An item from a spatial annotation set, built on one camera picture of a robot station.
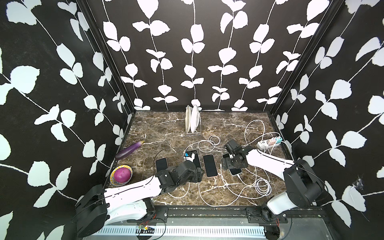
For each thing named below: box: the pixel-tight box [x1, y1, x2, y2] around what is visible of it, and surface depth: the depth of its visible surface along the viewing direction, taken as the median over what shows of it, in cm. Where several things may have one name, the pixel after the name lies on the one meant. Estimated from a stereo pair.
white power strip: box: [256, 136, 283, 150], surface depth 100 cm
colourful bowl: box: [109, 165, 133, 187], surface depth 83 cm
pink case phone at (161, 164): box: [155, 157, 169, 174], surface depth 95 cm
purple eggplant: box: [115, 140, 145, 160], surface depth 96 cm
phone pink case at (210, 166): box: [202, 154, 219, 178], surface depth 93 cm
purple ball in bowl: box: [114, 167, 131, 183], surface depth 83 cm
